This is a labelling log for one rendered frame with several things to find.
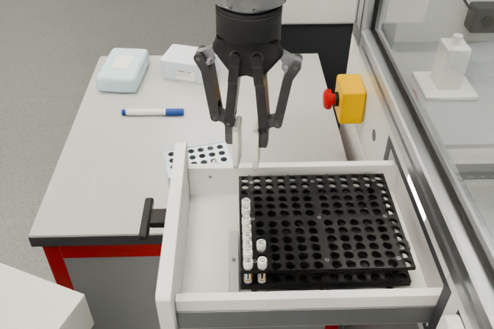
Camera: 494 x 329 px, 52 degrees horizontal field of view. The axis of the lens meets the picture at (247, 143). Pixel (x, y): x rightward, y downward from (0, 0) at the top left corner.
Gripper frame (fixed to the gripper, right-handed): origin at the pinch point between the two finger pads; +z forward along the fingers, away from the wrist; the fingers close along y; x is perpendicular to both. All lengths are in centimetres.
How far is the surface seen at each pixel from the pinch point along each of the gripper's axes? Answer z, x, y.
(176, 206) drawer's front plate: 6.5, -7.1, -8.3
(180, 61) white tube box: 17, 51, -25
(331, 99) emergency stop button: 10.0, 29.0, 11.5
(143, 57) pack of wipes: 18, 53, -35
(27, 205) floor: 99, 70, -97
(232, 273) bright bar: 14.5, -10.6, 0.0
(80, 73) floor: 97, 167, -118
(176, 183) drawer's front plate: 6.4, -2.7, -9.6
